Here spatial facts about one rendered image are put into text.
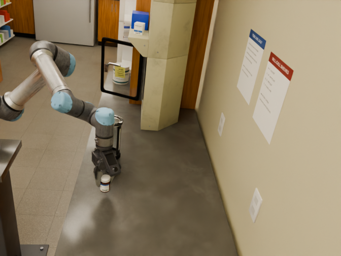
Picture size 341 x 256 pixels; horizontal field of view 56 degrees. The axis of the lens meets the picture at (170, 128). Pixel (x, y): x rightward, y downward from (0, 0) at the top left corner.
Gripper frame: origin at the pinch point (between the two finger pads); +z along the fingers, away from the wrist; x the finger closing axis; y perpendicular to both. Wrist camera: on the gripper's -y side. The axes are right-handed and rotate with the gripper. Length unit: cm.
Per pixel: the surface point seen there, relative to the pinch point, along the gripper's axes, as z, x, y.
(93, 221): 7.0, 10.7, -12.6
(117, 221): 7.1, 1.7, -17.2
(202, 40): -44, -95, 60
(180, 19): -61, -62, 43
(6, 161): 7, 33, 43
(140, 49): -44, -41, 49
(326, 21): -83, -36, -55
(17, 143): 7, 25, 58
